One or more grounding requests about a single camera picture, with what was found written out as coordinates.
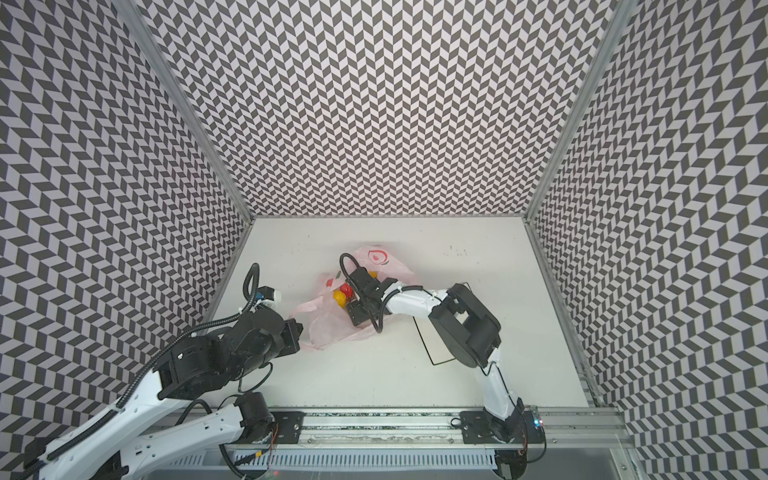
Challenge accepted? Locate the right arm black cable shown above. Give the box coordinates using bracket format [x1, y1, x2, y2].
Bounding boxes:
[338, 251, 433, 334]

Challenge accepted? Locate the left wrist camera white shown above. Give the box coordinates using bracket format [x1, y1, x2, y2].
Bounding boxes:
[254, 286, 282, 310]

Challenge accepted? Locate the aluminium rail frame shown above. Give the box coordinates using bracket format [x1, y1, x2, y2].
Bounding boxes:
[167, 406, 645, 479]

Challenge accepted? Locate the pink plastic bag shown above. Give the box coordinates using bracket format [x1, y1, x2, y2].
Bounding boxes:
[290, 245, 417, 351]

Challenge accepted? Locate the yellow fake pear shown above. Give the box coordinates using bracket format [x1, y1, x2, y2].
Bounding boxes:
[333, 290, 347, 308]

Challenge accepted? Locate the white square mat black border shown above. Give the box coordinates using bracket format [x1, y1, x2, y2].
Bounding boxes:
[413, 317, 455, 366]

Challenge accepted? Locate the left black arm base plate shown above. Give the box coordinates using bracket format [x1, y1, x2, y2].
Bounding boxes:
[237, 410, 306, 446]

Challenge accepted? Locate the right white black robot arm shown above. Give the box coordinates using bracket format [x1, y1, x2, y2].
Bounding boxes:
[343, 267, 527, 443]

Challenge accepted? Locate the red fake apple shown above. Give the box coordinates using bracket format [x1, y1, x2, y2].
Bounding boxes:
[339, 283, 355, 299]

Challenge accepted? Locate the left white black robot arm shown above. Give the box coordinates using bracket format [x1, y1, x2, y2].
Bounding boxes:
[20, 308, 303, 479]

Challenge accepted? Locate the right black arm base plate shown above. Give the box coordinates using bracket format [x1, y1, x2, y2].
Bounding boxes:
[451, 410, 546, 445]

